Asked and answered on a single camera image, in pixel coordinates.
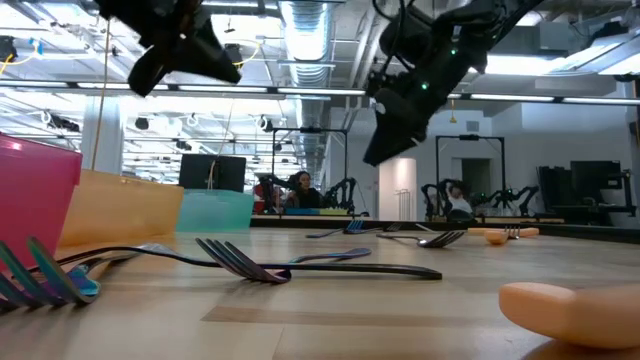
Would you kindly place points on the white pillar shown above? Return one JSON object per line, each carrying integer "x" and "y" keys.
{"x": 112, "y": 140}

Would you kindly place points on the black equipment rack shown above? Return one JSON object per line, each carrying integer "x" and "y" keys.
{"x": 595, "y": 180}

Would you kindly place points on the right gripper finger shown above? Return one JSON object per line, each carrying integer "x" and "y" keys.
{"x": 397, "y": 132}

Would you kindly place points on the red plastic bin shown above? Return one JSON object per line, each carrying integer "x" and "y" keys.
{"x": 30, "y": 200}

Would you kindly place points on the teal plastic bin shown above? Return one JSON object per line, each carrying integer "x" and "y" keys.
{"x": 215, "y": 210}

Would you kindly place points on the red background object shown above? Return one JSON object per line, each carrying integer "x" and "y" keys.
{"x": 258, "y": 197}

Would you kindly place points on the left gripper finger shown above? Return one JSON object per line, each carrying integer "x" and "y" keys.
{"x": 210, "y": 57}
{"x": 150, "y": 72}

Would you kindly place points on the scattered forks on table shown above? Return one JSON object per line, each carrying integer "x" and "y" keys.
{"x": 610, "y": 234}

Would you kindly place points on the ceiling light strip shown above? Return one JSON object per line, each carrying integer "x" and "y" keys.
{"x": 300, "y": 91}

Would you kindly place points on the person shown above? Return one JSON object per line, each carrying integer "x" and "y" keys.
{"x": 302, "y": 195}
{"x": 457, "y": 200}

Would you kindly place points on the black background frame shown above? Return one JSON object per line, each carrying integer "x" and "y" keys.
{"x": 470, "y": 137}
{"x": 310, "y": 130}

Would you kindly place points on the black metal fork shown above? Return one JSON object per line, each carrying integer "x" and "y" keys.
{"x": 392, "y": 227}
{"x": 375, "y": 270}

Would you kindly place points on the orange plastic bin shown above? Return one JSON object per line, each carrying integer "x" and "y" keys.
{"x": 120, "y": 210}

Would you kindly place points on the silver ventilation duct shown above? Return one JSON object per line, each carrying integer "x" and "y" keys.
{"x": 310, "y": 60}

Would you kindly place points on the white door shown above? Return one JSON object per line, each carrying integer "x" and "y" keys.
{"x": 397, "y": 195}

